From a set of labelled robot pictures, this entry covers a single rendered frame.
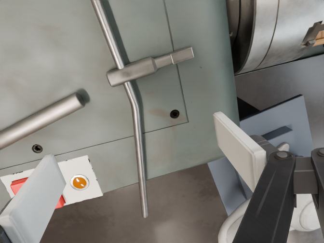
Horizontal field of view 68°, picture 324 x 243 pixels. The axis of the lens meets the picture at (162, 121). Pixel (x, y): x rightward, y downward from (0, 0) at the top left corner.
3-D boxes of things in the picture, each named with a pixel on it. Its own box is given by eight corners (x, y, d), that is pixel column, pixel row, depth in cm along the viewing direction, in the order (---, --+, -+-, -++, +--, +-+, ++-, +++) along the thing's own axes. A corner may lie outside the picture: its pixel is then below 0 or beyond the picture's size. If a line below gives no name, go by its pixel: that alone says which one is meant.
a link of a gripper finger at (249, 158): (252, 154, 12) (266, 150, 12) (212, 113, 19) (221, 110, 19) (257, 199, 13) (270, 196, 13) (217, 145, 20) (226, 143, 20)
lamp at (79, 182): (76, 187, 38) (74, 190, 37) (71, 176, 37) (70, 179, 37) (89, 184, 38) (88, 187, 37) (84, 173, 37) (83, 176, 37)
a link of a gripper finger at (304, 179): (285, 180, 11) (346, 164, 11) (240, 137, 16) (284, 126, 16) (286, 206, 12) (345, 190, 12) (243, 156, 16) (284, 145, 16)
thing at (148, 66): (187, 42, 32) (106, 70, 32) (191, 43, 30) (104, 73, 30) (192, 59, 33) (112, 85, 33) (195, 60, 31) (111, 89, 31)
